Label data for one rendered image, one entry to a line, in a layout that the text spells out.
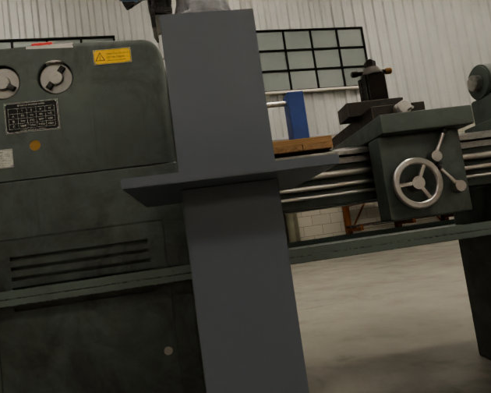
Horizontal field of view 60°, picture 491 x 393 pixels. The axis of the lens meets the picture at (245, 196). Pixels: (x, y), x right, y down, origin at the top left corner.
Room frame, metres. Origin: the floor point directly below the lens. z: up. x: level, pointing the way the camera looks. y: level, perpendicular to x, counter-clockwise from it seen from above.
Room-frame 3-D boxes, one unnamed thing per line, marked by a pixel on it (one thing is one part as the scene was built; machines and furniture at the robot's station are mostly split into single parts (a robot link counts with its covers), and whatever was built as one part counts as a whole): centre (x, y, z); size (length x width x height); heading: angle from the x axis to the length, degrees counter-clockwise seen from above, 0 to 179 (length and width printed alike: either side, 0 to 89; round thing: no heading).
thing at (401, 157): (1.33, -0.56, 0.73); 0.27 x 0.12 x 0.27; 96
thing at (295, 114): (1.54, -0.23, 1.00); 0.08 x 0.06 x 0.23; 6
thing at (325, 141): (1.53, -0.14, 0.88); 0.36 x 0.30 x 0.04; 6
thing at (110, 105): (1.44, 0.51, 1.06); 0.59 x 0.48 x 0.39; 96
